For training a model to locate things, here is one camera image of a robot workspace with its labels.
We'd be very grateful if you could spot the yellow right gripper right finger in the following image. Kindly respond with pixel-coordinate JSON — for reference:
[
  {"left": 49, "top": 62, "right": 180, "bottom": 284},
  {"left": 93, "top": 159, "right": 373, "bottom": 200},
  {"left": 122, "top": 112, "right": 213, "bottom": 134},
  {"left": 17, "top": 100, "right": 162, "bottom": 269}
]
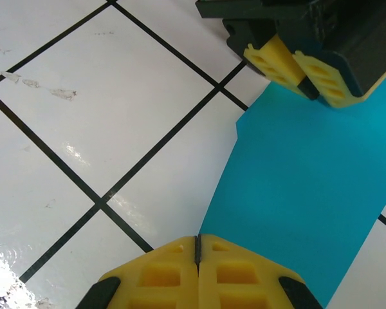
[{"left": 198, "top": 234, "right": 324, "bottom": 309}]

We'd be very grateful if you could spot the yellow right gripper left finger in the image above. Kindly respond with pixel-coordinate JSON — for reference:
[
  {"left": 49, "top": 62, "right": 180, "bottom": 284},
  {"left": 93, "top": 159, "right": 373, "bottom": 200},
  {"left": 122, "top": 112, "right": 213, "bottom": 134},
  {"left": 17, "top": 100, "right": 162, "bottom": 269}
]
[{"left": 78, "top": 235, "right": 199, "bottom": 309}]

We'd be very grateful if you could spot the blue paper sheet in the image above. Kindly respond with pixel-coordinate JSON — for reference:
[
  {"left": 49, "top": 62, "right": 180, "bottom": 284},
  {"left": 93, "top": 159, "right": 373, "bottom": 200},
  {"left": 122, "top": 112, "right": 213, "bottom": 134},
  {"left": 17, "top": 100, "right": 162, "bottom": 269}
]
[{"left": 198, "top": 77, "right": 386, "bottom": 309}]

